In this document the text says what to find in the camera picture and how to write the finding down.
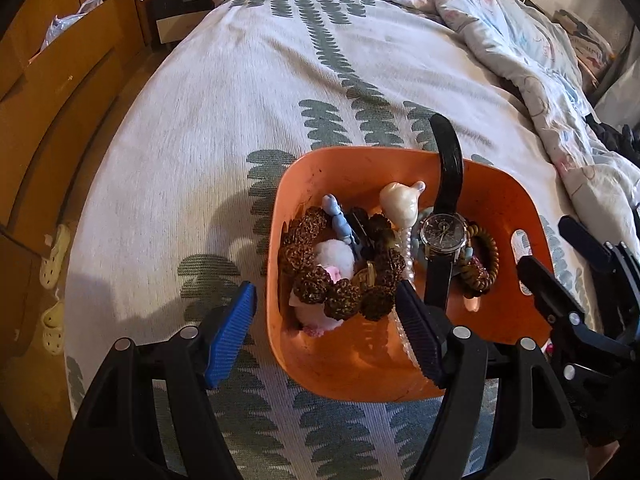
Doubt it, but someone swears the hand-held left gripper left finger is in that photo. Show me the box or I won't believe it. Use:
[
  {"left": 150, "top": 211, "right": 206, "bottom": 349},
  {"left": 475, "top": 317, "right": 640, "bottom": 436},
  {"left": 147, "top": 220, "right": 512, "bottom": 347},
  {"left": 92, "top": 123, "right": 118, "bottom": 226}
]
[{"left": 57, "top": 280, "right": 258, "bottom": 480}]

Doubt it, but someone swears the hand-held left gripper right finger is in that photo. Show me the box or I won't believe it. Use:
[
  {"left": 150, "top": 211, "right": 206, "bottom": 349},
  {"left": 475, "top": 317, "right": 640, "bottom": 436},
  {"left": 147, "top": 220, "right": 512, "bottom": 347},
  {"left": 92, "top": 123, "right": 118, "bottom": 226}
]
[{"left": 395, "top": 280, "right": 591, "bottom": 480}]

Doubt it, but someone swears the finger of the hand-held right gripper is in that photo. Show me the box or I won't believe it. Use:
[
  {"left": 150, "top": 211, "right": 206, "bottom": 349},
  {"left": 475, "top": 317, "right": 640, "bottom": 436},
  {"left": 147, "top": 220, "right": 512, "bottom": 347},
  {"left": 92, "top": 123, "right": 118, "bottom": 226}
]
[
  {"left": 516, "top": 254, "right": 633, "bottom": 361},
  {"left": 557, "top": 214, "right": 640, "bottom": 288}
]

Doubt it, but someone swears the brown spiral hair tie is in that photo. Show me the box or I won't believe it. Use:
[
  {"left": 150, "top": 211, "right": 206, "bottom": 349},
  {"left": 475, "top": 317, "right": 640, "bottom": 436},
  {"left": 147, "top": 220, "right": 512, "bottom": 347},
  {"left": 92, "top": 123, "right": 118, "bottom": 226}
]
[{"left": 457, "top": 222, "right": 501, "bottom": 298}]

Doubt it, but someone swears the orange plastic basket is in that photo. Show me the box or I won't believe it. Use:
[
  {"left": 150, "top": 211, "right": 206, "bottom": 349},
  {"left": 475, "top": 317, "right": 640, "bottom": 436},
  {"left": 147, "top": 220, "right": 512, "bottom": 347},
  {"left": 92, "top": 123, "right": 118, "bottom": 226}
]
[{"left": 265, "top": 146, "right": 556, "bottom": 403}]

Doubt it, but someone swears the gold hair clip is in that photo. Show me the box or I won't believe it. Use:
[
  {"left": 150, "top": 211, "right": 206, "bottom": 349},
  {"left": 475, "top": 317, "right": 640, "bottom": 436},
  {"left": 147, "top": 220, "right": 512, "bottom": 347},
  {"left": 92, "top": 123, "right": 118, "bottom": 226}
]
[{"left": 352, "top": 262, "right": 383, "bottom": 291}]

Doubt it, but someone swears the clear bead bracelet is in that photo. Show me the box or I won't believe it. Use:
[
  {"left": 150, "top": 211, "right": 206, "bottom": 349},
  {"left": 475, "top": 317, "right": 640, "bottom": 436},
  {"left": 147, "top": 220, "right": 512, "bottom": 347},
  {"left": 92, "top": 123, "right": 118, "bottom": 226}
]
[{"left": 392, "top": 225, "right": 426, "bottom": 366}]

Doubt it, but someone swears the brown rudraksha bead bracelet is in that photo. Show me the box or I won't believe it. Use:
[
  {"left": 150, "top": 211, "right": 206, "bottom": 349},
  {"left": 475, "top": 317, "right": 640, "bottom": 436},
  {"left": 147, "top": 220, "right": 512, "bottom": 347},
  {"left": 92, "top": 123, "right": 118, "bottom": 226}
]
[{"left": 280, "top": 206, "right": 407, "bottom": 322}]

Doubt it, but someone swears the black strap wristwatch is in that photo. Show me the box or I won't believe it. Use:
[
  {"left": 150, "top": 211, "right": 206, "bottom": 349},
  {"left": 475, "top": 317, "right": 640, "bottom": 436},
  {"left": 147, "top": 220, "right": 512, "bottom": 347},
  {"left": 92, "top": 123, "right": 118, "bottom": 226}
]
[{"left": 425, "top": 114, "right": 473, "bottom": 313}]

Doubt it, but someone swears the white fluffy bunny plush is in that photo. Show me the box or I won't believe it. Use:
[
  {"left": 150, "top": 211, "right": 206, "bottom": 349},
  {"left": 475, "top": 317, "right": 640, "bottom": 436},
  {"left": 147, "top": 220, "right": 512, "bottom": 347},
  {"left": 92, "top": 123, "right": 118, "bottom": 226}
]
[{"left": 290, "top": 240, "right": 357, "bottom": 337}]

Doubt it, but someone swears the dark clothing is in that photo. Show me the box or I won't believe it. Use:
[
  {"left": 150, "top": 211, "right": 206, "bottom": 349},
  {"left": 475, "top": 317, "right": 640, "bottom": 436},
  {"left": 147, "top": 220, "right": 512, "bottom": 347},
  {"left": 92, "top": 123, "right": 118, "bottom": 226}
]
[{"left": 585, "top": 115, "right": 640, "bottom": 167}]

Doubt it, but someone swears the black hair clip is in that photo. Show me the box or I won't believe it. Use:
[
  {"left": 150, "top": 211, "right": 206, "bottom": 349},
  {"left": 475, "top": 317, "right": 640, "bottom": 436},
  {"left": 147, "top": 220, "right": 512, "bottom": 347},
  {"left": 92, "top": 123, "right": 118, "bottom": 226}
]
[{"left": 347, "top": 210, "right": 373, "bottom": 251}]

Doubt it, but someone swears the patterned pillow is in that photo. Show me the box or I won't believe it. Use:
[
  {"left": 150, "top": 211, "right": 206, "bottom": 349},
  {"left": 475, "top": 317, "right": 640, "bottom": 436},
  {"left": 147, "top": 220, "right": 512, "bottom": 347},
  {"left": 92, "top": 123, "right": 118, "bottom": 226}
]
[{"left": 554, "top": 9, "right": 617, "bottom": 86}]

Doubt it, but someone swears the light blue floral quilt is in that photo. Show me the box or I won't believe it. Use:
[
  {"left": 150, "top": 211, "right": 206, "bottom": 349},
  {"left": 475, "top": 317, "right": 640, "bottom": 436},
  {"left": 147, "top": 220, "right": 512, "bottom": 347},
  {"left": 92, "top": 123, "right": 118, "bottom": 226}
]
[{"left": 427, "top": 0, "right": 640, "bottom": 241}]

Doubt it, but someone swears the leaf printed white bedspread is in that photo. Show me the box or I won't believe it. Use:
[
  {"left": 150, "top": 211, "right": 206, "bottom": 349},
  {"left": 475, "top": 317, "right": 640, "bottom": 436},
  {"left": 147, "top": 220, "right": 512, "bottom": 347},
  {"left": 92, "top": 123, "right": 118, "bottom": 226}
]
[{"left": 65, "top": 0, "right": 601, "bottom": 480}]

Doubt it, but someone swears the orange wooden wardrobe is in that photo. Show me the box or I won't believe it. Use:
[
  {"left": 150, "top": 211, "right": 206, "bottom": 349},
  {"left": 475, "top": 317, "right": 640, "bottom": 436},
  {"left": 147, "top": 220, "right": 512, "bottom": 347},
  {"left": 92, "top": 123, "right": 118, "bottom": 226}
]
[{"left": 0, "top": 0, "right": 167, "bottom": 281}]

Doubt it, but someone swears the dark wooden nightstand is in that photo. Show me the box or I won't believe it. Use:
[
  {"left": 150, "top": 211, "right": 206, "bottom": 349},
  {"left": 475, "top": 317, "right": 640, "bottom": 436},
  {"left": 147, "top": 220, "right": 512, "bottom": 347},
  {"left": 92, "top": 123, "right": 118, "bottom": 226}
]
[{"left": 150, "top": 0, "right": 218, "bottom": 51}]

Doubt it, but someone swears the clear plastic bag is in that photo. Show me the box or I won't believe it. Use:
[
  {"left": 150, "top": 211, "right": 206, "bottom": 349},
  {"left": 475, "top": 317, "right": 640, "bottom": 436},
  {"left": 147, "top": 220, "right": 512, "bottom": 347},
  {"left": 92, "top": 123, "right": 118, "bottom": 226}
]
[{"left": 40, "top": 0, "right": 103, "bottom": 51}]

